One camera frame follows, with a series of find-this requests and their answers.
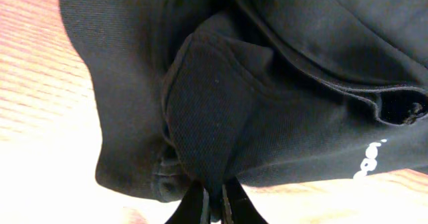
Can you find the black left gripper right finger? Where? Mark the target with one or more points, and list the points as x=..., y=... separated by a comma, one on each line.
x=237, y=208

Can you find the black t-shirt white logo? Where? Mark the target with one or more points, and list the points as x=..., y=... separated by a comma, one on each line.
x=268, y=91

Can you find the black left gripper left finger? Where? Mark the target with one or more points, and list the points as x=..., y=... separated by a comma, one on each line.
x=194, y=207

